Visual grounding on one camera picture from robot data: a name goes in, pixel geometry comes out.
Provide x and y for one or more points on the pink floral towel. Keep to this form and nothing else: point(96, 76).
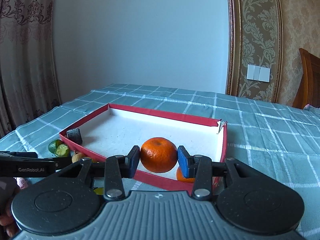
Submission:
point(21, 182)

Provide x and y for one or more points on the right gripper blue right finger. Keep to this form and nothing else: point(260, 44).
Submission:
point(198, 167)

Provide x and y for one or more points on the white wall switch panel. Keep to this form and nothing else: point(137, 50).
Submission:
point(258, 73)

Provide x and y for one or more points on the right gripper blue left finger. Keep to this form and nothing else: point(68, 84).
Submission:
point(118, 167)

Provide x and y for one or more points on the brown longan fruit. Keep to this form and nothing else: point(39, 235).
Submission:
point(77, 156)

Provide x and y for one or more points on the patterned brown curtain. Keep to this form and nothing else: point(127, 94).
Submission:
point(28, 77)

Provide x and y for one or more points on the orange mandarin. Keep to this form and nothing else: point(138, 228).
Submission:
point(158, 155)
point(181, 177)

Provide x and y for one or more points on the wooden bed headboard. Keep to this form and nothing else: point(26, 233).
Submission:
point(308, 92)

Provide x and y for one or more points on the ornate wallpaper panel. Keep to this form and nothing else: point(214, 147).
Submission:
point(255, 37)

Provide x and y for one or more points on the green plaid tablecloth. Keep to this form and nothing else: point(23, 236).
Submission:
point(280, 141)

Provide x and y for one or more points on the red shallow cardboard tray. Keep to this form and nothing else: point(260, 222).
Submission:
point(115, 129)

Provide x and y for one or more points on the green cucumber end piece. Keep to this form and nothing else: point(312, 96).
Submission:
point(52, 147)

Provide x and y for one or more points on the green cucumber cut piece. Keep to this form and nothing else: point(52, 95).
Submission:
point(62, 151)

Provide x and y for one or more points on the left hand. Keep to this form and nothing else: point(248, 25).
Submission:
point(9, 188)

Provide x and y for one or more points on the dark cylinder piece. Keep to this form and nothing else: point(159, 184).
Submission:
point(74, 135)

